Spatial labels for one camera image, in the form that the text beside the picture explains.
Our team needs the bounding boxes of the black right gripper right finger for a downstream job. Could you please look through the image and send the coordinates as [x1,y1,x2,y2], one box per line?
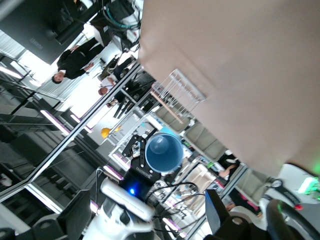
[204,188,253,240]

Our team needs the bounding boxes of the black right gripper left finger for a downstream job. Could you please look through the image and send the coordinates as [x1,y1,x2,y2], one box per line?
[32,189,92,240]

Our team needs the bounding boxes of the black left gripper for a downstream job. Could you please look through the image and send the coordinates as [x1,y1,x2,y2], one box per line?
[119,134,162,200]

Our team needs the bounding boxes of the light blue plastic cup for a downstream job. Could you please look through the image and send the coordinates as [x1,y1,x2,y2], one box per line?
[144,133,185,174]

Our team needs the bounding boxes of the yellow hard hat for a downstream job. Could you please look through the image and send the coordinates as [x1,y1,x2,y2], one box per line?
[100,126,113,139]

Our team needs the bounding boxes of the seated person white shirt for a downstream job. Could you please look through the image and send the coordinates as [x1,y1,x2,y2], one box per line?
[98,76,120,96]

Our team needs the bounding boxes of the person in black clothes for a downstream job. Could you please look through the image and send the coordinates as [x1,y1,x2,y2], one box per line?
[51,37,105,85]

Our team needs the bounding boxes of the black computer monitor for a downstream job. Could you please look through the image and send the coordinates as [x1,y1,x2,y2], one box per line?
[0,0,88,65]

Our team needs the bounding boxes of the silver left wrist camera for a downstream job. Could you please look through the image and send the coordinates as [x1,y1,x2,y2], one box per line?
[99,176,156,222]

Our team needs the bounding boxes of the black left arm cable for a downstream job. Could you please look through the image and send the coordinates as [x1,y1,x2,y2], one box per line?
[146,181,208,240]

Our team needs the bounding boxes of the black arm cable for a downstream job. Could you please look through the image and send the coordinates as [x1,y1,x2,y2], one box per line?
[264,198,320,240]
[146,181,208,240]

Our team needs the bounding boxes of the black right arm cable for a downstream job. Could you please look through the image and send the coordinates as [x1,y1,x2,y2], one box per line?
[264,198,320,240]

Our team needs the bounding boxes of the white wire cup rack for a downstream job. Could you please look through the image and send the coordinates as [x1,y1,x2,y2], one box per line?
[149,68,208,125]

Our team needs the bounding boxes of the long aluminium frame beam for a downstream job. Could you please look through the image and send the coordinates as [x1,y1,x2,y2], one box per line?
[0,62,142,201]

